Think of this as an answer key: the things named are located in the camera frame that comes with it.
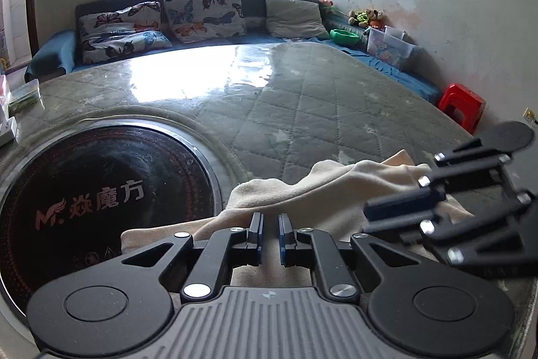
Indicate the small plush toys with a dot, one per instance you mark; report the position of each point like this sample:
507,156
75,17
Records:
366,17

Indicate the blue sofa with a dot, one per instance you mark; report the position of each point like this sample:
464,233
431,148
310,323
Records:
253,3

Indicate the large butterfly print pillow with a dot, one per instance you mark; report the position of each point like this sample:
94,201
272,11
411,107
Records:
201,12

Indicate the cream cloth garment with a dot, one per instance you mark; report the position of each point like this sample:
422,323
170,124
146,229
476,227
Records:
294,195

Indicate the clear plastic storage box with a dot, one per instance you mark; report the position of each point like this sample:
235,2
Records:
389,50

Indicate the grey quilted table cover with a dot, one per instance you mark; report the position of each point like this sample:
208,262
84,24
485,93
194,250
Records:
315,98

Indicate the wall outlet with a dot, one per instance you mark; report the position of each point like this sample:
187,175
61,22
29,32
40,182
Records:
530,116

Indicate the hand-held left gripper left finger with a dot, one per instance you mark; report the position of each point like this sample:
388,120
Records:
259,233

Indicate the grey pillow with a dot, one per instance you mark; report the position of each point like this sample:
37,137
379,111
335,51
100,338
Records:
294,16

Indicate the green plastic bowl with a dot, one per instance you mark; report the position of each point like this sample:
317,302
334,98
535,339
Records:
342,36

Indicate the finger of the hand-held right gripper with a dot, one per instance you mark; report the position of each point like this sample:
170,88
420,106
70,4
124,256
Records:
399,202
470,222

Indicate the round black induction cooktop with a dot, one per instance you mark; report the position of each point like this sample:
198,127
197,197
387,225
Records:
105,182

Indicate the clear plastic food container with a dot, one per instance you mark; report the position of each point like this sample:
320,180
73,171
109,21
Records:
25,94

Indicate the red plastic stool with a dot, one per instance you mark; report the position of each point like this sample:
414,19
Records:
462,98

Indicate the small white box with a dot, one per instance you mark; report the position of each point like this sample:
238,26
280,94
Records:
7,130

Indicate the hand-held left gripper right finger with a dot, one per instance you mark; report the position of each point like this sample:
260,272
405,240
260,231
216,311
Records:
283,235

